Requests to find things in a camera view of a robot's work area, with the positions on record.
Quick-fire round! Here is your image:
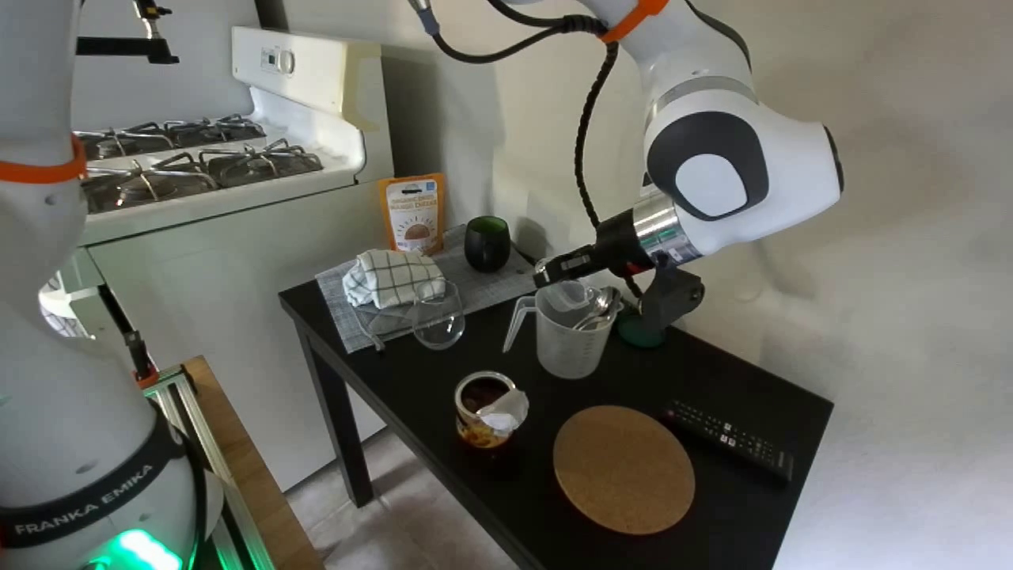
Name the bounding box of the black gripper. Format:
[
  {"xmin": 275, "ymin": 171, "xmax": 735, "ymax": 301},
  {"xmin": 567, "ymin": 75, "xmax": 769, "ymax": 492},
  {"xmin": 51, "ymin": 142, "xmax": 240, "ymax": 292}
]
[{"xmin": 625, "ymin": 257, "xmax": 710, "ymax": 344}]

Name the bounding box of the clear glass bowl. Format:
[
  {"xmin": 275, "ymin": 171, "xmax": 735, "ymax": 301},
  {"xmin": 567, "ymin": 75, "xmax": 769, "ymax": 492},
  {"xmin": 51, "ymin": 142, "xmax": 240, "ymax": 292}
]
[{"xmin": 411, "ymin": 275, "xmax": 469, "ymax": 356}]

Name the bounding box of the green round lid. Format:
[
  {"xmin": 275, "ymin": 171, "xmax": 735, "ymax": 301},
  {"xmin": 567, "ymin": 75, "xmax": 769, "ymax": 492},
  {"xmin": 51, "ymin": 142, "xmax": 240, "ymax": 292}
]
[{"xmin": 613, "ymin": 314, "xmax": 666, "ymax": 356}]

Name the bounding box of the metal spoon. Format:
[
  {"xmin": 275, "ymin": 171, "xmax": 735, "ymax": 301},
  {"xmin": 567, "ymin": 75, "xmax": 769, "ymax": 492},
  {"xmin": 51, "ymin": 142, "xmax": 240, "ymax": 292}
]
[{"xmin": 571, "ymin": 284, "xmax": 625, "ymax": 326}]

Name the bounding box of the black remote control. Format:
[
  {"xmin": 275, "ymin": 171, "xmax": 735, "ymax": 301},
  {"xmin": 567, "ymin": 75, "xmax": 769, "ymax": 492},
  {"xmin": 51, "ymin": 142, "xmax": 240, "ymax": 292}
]
[{"xmin": 661, "ymin": 396, "xmax": 799, "ymax": 488}]

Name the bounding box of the round cork mat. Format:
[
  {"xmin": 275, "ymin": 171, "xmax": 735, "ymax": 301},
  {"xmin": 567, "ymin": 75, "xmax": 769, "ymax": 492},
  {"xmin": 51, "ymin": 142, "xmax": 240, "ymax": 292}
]
[{"xmin": 549, "ymin": 403, "xmax": 700, "ymax": 540}]

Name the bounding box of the dark green cup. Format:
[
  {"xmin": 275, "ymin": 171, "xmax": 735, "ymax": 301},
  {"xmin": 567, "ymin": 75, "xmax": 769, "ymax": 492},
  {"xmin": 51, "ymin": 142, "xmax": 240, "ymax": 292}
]
[{"xmin": 461, "ymin": 212, "xmax": 513, "ymax": 275}]

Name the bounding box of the open yogurt cup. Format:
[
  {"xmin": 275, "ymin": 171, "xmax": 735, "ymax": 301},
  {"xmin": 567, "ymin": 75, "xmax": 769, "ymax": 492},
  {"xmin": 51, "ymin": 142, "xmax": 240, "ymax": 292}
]
[{"xmin": 451, "ymin": 366, "xmax": 531, "ymax": 452}]

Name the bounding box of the black side table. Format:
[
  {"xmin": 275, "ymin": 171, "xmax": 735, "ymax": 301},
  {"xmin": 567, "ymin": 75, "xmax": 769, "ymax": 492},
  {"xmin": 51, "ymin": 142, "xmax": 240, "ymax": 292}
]
[{"xmin": 275, "ymin": 275, "xmax": 835, "ymax": 570}]

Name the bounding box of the orange snack pouch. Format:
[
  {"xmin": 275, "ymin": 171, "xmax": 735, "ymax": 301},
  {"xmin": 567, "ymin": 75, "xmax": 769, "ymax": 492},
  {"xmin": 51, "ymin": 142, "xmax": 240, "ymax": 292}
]
[{"xmin": 377, "ymin": 171, "xmax": 448, "ymax": 261}]

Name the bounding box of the white checkered cloth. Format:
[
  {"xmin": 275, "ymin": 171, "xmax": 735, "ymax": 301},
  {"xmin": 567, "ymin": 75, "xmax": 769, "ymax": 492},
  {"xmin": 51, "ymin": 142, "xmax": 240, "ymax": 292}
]
[{"xmin": 337, "ymin": 248, "xmax": 448, "ymax": 314}]

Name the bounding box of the grey place mat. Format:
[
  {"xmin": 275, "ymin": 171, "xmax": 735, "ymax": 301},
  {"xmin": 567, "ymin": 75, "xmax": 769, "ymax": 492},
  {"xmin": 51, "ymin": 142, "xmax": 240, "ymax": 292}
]
[{"xmin": 312, "ymin": 235, "xmax": 543, "ymax": 359}]

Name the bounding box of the wooden board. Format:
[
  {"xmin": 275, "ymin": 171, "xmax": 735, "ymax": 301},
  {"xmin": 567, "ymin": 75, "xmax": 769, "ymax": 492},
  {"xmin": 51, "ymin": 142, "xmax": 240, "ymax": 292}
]
[{"xmin": 181, "ymin": 356, "xmax": 325, "ymax": 570}]

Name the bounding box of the white gas stove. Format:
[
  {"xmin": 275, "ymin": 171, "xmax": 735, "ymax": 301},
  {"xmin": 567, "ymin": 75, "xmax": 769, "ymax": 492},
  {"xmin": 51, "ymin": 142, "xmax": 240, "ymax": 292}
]
[{"xmin": 28, "ymin": 23, "xmax": 396, "ymax": 248}]

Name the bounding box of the black stove grate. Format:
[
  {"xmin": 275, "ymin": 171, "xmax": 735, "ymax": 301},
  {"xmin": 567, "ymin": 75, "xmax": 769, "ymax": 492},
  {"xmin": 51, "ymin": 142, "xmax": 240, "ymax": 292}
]
[
  {"xmin": 80, "ymin": 136, "xmax": 325, "ymax": 217},
  {"xmin": 73, "ymin": 112, "xmax": 269, "ymax": 164}
]

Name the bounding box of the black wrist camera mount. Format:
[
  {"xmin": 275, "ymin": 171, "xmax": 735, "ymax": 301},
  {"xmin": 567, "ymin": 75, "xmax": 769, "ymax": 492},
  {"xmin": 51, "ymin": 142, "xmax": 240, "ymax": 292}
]
[{"xmin": 527, "ymin": 221, "xmax": 643, "ymax": 292}]

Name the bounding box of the metal frame rail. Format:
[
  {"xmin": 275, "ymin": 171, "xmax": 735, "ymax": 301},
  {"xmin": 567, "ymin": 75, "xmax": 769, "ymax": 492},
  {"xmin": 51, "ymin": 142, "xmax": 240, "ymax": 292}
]
[{"xmin": 140, "ymin": 370, "xmax": 279, "ymax": 570}]

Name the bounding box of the black post with red clamp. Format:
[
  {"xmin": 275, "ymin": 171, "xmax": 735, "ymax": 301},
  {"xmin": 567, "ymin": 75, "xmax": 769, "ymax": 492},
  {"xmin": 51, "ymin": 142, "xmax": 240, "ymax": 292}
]
[{"xmin": 93, "ymin": 281, "xmax": 163, "ymax": 389}]

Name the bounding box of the black camera stand bar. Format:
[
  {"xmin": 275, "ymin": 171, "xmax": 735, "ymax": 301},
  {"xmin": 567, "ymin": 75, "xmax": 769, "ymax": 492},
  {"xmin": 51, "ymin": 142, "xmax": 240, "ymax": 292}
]
[{"xmin": 73, "ymin": 29, "xmax": 184, "ymax": 66}]

